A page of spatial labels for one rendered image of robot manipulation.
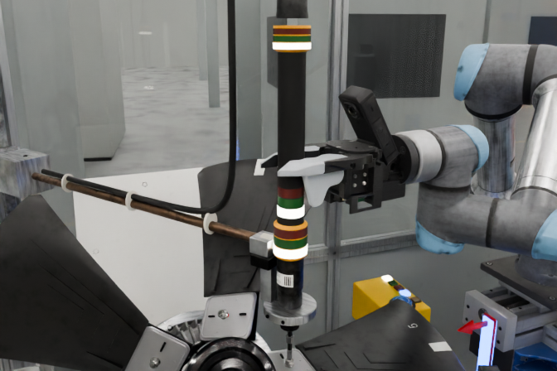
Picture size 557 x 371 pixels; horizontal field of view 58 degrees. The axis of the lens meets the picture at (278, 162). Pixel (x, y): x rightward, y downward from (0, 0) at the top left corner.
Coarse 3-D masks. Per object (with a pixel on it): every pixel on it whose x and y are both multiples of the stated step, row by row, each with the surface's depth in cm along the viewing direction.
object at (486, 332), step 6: (486, 318) 81; (492, 324) 80; (486, 330) 82; (486, 336) 82; (480, 342) 83; (486, 342) 82; (480, 348) 83; (486, 348) 82; (480, 354) 83; (486, 354) 82; (480, 360) 84; (486, 360) 82
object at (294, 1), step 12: (288, 0) 55; (300, 0) 55; (276, 12) 57; (288, 12) 55; (300, 12) 56; (288, 264) 63; (300, 264) 64; (288, 276) 64; (300, 276) 64; (288, 288) 64; (300, 288) 65; (288, 300) 65; (300, 300) 66
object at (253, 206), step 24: (216, 168) 85; (240, 168) 83; (216, 192) 83; (240, 192) 80; (264, 192) 79; (240, 216) 78; (264, 216) 76; (216, 240) 78; (240, 240) 75; (216, 264) 75; (240, 264) 73; (216, 288) 73; (240, 288) 71
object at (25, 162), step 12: (0, 156) 96; (12, 156) 96; (24, 156) 96; (36, 156) 96; (48, 156) 97; (0, 168) 96; (12, 168) 93; (24, 168) 94; (36, 168) 96; (48, 168) 98; (0, 180) 96; (12, 180) 94; (24, 180) 94; (12, 192) 95; (24, 192) 94; (36, 192) 96
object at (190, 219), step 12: (36, 180) 95; (48, 180) 92; (60, 180) 91; (84, 192) 87; (96, 192) 85; (108, 192) 84; (120, 204) 82; (132, 204) 80; (144, 204) 79; (168, 216) 76; (180, 216) 74; (192, 216) 73; (216, 228) 70; (228, 228) 70
